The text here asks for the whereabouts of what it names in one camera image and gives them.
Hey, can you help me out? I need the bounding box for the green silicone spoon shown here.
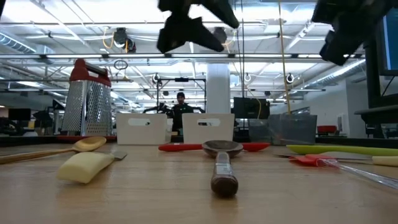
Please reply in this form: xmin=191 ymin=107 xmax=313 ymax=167
xmin=286 ymin=144 xmax=398 ymax=157

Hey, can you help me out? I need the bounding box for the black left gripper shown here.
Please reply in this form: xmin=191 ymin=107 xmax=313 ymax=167
xmin=156 ymin=0 xmax=241 ymax=54

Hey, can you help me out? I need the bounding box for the black hanging cable ring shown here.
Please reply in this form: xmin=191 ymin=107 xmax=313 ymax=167
xmin=113 ymin=59 xmax=129 ymax=71

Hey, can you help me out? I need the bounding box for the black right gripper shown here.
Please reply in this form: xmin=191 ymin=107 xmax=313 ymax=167
xmin=312 ymin=0 xmax=393 ymax=67

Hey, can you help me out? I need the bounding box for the white plastic bin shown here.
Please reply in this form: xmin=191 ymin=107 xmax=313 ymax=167
xmin=182 ymin=113 xmax=236 ymax=144
xmin=116 ymin=112 xmax=169 ymax=146

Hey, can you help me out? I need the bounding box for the red spatula clear handle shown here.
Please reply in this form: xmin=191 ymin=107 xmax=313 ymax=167
xmin=288 ymin=154 xmax=398 ymax=190

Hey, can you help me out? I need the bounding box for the black background rig frame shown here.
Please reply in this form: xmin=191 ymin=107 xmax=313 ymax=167
xmin=157 ymin=77 xmax=208 ymax=114

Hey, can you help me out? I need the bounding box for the white column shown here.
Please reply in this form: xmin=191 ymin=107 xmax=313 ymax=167
xmin=206 ymin=63 xmax=231 ymax=114

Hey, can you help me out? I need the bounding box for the knife with cream handle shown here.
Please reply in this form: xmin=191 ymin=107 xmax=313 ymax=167
xmin=275 ymin=152 xmax=398 ymax=168
xmin=57 ymin=151 xmax=128 ymax=184

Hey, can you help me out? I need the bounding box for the computer monitor blue screen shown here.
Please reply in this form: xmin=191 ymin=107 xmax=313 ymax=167
xmin=374 ymin=7 xmax=398 ymax=77

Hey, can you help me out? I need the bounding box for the grey computer desk cart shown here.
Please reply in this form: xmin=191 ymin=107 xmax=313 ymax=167
xmin=354 ymin=40 xmax=398 ymax=139

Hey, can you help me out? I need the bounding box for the grey translucent plastic bin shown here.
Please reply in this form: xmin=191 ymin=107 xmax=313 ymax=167
xmin=247 ymin=113 xmax=318 ymax=146

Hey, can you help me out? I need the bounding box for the black background monitor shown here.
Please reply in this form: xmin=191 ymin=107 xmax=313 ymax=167
xmin=233 ymin=97 xmax=271 ymax=120

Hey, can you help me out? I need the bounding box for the person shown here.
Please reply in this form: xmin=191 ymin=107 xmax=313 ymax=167
xmin=169 ymin=91 xmax=198 ymax=131

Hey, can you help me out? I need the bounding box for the red silicone spoon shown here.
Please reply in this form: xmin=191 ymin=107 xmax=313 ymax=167
xmin=157 ymin=142 xmax=271 ymax=152

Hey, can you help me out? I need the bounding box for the steel box grater red handle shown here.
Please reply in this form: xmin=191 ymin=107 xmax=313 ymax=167
xmin=60 ymin=58 xmax=113 ymax=138

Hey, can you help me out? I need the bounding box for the dark wooden spoon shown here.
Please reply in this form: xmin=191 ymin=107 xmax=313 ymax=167
xmin=201 ymin=139 xmax=244 ymax=198

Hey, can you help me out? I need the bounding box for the gold metal spoon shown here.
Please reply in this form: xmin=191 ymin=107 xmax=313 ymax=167
xmin=0 ymin=136 xmax=107 ymax=166

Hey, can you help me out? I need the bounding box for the red background box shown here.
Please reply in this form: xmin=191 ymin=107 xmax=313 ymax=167
xmin=317 ymin=125 xmax=338 ymax=134

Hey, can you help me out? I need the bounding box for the black ceiling cable reel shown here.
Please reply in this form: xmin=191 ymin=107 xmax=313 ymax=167
xmin=214 ymin=27 xmax=228 ymax=45
xmin=112 ymin=27 xmax=137 ymax=54

